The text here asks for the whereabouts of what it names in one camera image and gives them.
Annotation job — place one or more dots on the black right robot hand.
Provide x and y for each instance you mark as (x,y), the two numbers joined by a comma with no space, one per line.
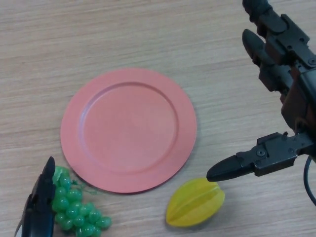
(276,153)

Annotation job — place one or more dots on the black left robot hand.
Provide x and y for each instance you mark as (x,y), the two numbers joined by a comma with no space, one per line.
(39,212)

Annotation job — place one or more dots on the green plastic grape bunch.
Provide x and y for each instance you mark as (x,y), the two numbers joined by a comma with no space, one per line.
(74,209)

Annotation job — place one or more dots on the pink round plate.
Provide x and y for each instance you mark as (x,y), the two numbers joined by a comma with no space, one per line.
(128,130)

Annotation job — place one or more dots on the yellow starfruit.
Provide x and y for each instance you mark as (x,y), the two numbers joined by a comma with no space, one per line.
(195,203)

